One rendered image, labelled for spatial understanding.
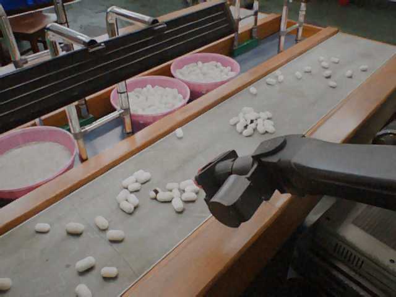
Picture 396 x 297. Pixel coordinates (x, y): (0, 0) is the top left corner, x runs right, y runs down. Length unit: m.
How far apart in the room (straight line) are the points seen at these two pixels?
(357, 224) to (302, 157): 0.80
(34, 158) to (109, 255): 0.42
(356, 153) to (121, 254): 0.52
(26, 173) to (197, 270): 0.55
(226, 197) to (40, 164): 0.64
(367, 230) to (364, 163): 0.85
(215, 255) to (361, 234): 0.62
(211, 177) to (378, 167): 0.33
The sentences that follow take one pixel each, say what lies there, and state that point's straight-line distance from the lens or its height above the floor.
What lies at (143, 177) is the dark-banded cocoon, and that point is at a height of 0.76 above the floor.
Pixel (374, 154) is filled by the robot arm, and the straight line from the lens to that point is 0.38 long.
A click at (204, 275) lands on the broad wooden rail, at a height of 0.76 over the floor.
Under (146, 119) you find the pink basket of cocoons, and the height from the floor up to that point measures 0.75.
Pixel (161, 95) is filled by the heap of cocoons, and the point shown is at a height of 0.73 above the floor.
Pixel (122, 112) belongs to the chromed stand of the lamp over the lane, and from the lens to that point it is 0.97.
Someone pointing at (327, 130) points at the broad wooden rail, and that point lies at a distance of 1.07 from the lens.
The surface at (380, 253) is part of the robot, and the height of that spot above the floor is 0.47.
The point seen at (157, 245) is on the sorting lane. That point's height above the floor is 0.74.
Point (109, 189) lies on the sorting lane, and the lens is 0.89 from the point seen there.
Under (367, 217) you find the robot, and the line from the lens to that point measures 1.26.
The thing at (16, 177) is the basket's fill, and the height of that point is 0.73.
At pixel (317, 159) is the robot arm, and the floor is 1.08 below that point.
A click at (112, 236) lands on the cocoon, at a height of 0.76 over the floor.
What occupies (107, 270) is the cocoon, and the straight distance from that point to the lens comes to 0.72.
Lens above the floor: 1.35
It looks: 38 degrees down
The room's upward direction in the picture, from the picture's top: straight up
